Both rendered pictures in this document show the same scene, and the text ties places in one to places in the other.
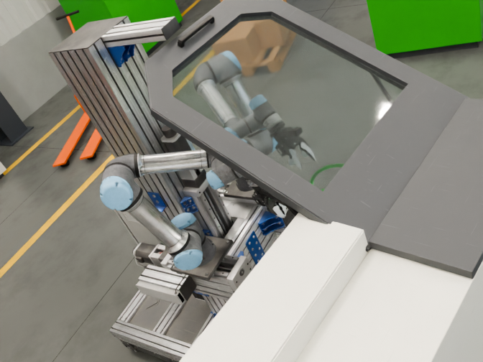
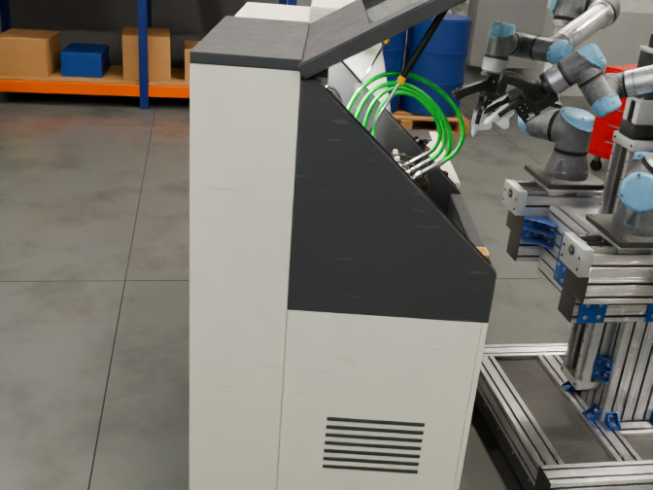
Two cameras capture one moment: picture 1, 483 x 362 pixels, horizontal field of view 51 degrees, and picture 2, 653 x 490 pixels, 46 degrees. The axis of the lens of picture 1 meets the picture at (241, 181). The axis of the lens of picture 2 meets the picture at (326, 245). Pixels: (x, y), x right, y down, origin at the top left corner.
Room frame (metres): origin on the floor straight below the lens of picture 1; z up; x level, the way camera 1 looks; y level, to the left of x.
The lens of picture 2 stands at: (2.55, -2.37, 1.85)
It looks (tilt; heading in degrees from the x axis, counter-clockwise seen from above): 23 degrees down; 124
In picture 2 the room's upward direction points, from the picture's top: 4 degrees clockwise
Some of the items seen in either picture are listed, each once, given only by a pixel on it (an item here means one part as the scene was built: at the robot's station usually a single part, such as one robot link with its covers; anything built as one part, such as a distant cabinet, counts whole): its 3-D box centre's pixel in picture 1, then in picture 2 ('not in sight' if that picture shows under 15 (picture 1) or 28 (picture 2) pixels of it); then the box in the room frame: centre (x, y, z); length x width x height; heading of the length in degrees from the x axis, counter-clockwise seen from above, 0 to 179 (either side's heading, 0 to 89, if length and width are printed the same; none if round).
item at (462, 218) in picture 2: not in sight; (465, 248); (1.62, -0.21, 0.87); 0.62 x 0.04 x 0.16; 126
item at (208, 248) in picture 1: (196, 246); (568, 160); (1.73, 0.31, 1.09); 0.15 x 0.15 x 0.10
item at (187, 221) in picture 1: (186, 230); (572, 128); (1.72, 0.31, 1.20); 0.13 x 0.12 x 0.14; 173
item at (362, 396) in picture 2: not in sight; (369, 367); (1.40, -0.36, 0.39); 0.70 x 0.58 x 0.79; 126
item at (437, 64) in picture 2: not in sight; (402, 69); (-1.14, 4.05, 0.51); 1.20 x 0.85 x 1.02; 43
